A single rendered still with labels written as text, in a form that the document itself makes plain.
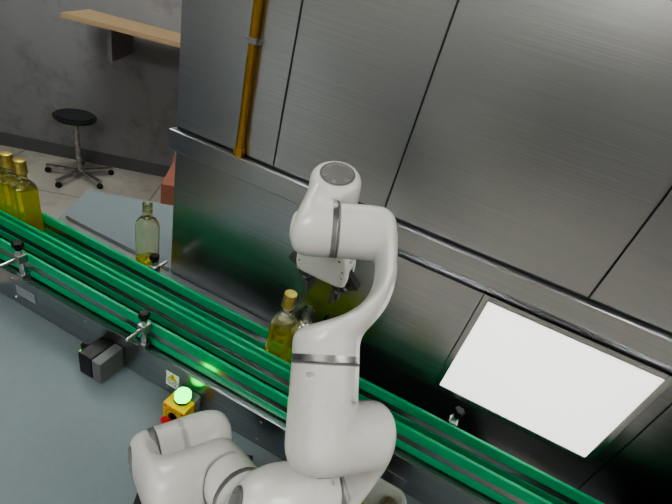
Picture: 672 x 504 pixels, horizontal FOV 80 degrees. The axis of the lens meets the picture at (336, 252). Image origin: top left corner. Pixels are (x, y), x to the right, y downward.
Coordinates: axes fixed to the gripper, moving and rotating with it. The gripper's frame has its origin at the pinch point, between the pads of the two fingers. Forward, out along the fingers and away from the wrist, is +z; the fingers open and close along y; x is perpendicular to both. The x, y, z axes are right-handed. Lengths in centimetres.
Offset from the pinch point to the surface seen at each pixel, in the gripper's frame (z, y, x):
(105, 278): 40, 68, 5
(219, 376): 41.3, 20.7, 12.8
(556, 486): 44, -67, -5
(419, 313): 23.9, -19.7, -21.0
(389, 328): 32.2, -14.2, -17.9
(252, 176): 8.0, 35.1, -27.2
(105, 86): 126, 282, -165
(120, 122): 154, 273, -160
